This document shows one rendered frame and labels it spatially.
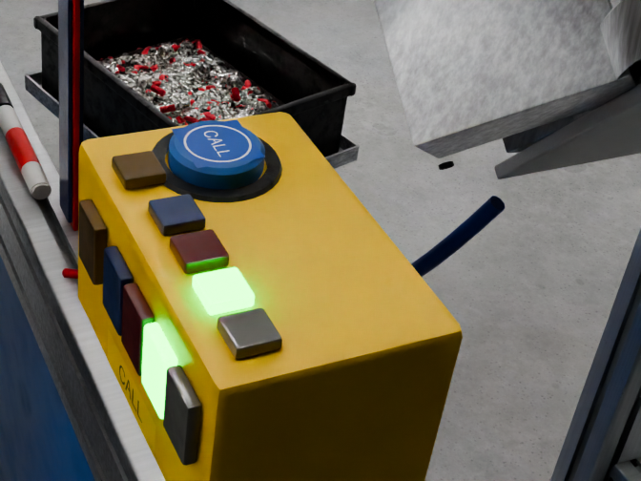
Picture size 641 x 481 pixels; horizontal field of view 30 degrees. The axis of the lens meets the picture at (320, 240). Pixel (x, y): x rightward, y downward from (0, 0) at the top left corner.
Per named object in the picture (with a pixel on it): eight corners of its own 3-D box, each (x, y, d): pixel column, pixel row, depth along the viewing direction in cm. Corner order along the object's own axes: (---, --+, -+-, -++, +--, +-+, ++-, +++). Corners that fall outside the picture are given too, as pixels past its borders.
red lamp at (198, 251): (229, 267, 45) (231, 255, 44) (184, 276, 44) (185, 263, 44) (212, 239, 46) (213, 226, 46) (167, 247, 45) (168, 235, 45)
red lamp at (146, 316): (153, 375, 46) (156, 316, 44) (138, 378, 46) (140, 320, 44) (134, 338, 48) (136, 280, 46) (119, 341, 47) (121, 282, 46)
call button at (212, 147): (277, 193, 50) (281, 158, 49) (187, 208, 48) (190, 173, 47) (239, 142, 53) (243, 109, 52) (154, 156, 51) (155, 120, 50)
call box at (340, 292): (421, 514, 50) (471, 324, 44) (196, 585, 46) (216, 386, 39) (266, 281, 61) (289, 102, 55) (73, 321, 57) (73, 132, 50)
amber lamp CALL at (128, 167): (167, 184, 49) (167, 172, 48) (124, 192, 48) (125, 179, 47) (152, 160, 50) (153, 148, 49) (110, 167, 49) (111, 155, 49)
